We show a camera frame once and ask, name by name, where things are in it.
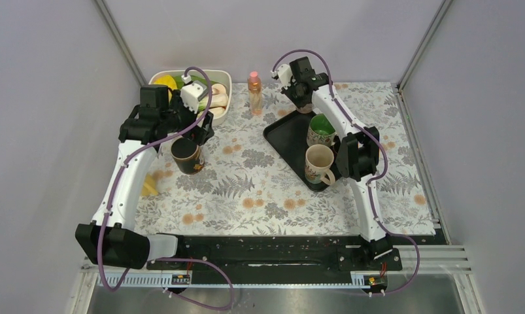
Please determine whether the black mug with tan rim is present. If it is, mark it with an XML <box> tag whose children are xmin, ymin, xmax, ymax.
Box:
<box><xmin>171</xmin><ymin>137</ymin><xmax>205</xmax><ymax>175</ymax></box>

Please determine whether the beige upside-down mug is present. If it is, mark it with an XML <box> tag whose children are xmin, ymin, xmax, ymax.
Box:
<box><xmin>306</xmin><ymin>113</ymin><xmax>336</xmax><ymax>147</ymax></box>

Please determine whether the black serving tray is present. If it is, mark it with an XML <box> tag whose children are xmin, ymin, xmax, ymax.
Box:
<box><xmin>263</xmin><ymin>111</ymin><xmax>328</xmax><ymax>192</ymax></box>

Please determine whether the cream floral mug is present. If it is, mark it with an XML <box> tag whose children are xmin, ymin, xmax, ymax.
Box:
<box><xmin>304</xmin><ymin>144</ymin><xmax>336</xmax><ymax>186</ymax></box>

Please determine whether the yellow toy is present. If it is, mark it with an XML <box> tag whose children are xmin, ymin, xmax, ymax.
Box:
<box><xmin>141</xmin><ymin>173</ymin><xmax>159</xmax><ymax>197</ymax></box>

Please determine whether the pink glass mug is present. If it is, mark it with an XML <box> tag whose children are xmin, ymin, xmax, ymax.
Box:
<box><xmin>296</xmin><ymin>103</ymin><xmax>314</xmax><ymax>114</ymax></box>

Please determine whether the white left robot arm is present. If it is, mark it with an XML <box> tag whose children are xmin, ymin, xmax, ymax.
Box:
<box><xmin>75</xmin><ymin>80</ymin><xmax>214</xmax><ymax>269</ymax></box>

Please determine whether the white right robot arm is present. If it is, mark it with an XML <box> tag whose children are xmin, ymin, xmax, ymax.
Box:
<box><xmin>272</xmin><ymin>57</ymin><xmax>393</xmax><ymax>270</ymax></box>

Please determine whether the green bok choy toy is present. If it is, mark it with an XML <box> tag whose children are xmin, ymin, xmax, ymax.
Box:
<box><xmin>198</xmin><ymin>96</ymin><xmax>229</xmax><ymax>111</ymax></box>

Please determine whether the pink drink bottle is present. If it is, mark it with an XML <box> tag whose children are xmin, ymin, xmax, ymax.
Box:
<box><xmin>247</xmin><ymin>71</ymin><xmax>263</xmax><ymax>115</ymax></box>

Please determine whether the white mushroom toy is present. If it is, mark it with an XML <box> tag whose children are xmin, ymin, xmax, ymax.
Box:
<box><xmin>211</xmin><ymin>83</ymin><xmax>228</xmax><ymax>99</ymax></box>

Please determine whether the white plastic vegetable tub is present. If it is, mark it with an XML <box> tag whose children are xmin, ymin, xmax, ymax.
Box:
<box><xmin>149</xmin><ymin>69</ymin><xmax>233</xmax><ymax>126</ymax></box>

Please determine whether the white napa cabbage toy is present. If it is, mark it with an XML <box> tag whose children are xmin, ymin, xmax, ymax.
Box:
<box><xmin>152</xmin><ymin>75</ymin><xmax>178</xmax><ymax>96</ymax></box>

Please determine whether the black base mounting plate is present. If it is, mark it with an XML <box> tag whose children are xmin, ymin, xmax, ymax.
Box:
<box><xmin>146</xmin><ymin>234</ymin><xmax>404</xmax><ymax>287</ymax></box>

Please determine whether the left small control board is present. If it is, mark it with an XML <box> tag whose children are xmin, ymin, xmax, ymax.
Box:
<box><xmin>171</xmin><ymin>274</ymin><xmax>191</xmax><ymax>285</ymax></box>

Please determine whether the small control board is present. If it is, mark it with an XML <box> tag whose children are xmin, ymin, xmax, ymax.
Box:
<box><xmin>171</xmin><ymin>274</ymin><xmax>191</xmax><ymax>285</ymax></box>
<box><xmin>365</xmin><ymin>276</ymin><xmax>387</xmax><ymax>287</ymax></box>

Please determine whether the right small control board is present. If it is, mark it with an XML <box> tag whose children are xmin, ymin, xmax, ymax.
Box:
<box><xmin>365</xmin><ymin>276</ymin><xmax>387</xmax><ymax>287</ymax></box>

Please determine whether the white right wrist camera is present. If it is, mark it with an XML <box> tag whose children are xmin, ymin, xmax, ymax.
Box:
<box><xmin>271</xmin><ymin>63</ymin><xmax>294</xmax><ymax>90</ymax></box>

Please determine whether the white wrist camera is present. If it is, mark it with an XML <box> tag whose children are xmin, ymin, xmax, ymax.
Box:
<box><xmin>180</xmin><ymin>75</ymin><xmax>209</xmax><ymax>113</ymax></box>
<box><xmin>271</xmin><ymin>63</ymin><xmax>294</xmax><ymax>90</ymax></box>

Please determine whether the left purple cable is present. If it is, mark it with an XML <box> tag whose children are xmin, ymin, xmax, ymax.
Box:
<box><xmin>96</xmin><ymin>66</ymin><xmax>236</xmax><ymax>311</ymax></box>

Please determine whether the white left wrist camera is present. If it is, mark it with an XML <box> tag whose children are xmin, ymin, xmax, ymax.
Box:
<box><xmin>180</xmin><ymin>75</ymin><xmax>209</xmax><ymax>113</ymax></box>

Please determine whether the white slotted cable duct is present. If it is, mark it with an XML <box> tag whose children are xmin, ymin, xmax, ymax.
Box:
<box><xmin>121</xmin><ymin>271</ymin><xmax>379</xmax><ymax>289</ymax></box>

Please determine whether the aluminium frame rail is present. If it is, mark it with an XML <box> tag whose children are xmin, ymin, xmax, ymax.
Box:
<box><xmin>80</xmin><ymin>245</ymin><xmax>473</xmax><ymax>275</ymax></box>

